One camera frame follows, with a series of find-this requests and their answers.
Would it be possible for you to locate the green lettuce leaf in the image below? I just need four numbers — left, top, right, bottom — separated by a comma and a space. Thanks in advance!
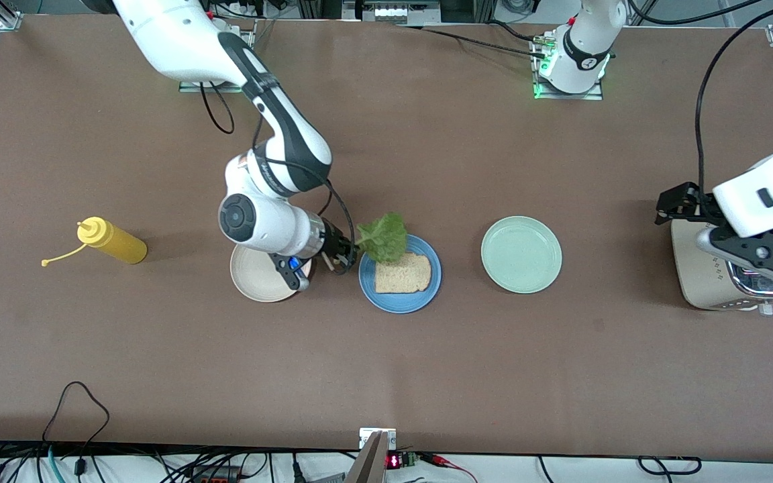
356, 213, 409, 264

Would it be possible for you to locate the flat black cable loop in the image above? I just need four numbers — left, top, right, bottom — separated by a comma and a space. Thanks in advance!
637, 456, 703, 475

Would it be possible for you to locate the black cable across table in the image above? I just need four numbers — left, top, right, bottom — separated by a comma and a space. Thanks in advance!
403, 24, 548, 58

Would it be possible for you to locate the white metal edge bracket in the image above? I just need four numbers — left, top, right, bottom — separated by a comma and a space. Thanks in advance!
359, 427, 397, 450

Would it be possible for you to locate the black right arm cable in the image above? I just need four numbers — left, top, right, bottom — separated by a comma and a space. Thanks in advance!
199, 80, 358, 276

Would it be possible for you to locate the grey metal pole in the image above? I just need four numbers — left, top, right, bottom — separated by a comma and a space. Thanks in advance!
345, 431, 389, 483

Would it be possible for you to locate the pale green plate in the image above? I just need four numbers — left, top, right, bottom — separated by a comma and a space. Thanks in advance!
480, 216, 563, 294

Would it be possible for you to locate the thin black looped cable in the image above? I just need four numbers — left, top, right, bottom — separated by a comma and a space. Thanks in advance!
41, 381, 111, 478

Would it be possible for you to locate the cream and chrome toaster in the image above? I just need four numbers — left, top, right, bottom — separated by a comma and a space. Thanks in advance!
670, 218, 773, 316

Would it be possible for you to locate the black power strip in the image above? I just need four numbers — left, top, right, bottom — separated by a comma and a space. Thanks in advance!
182, 466, 243, 483

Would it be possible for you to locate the beige plate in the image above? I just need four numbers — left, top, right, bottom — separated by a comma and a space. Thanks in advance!
229, 243, 313, 303

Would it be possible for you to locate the yellow mustard squeeze bottle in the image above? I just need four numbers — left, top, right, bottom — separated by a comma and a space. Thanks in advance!
41, 216, 148, 268

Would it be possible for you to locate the blue plate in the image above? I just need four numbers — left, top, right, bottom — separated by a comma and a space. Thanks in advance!
358, 233, 442, 315

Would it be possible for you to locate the white device on frame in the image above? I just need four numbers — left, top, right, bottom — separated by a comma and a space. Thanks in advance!
343, 0, 442, 24

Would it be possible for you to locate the white bread slice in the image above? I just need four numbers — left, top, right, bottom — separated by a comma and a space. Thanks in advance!
374, 252, 432, 294

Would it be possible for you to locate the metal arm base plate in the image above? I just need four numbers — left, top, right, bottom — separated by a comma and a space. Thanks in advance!
531, 34, 606, 101
180, 79, 243, 93

